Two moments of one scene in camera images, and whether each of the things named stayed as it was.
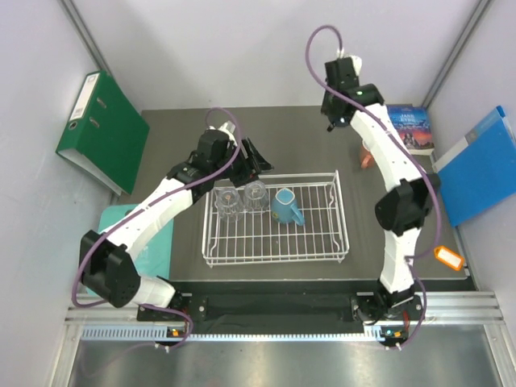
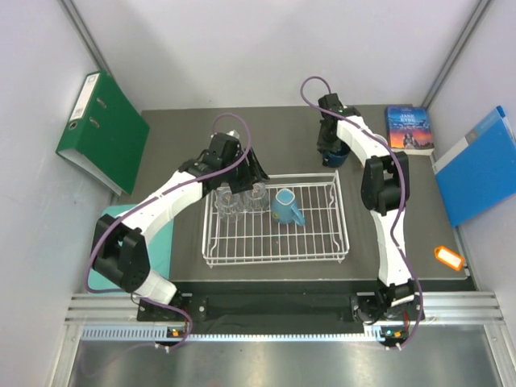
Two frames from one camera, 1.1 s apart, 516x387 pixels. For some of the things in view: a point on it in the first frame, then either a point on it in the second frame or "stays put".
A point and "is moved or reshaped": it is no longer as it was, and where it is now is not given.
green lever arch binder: [104, 135] stays put
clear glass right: [255, 196] stays put
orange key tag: [449, 257] stays put
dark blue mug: [341, 121] is moved or reshaped
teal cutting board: [155, 257] stays put
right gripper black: [325, 109] → [324, 146]
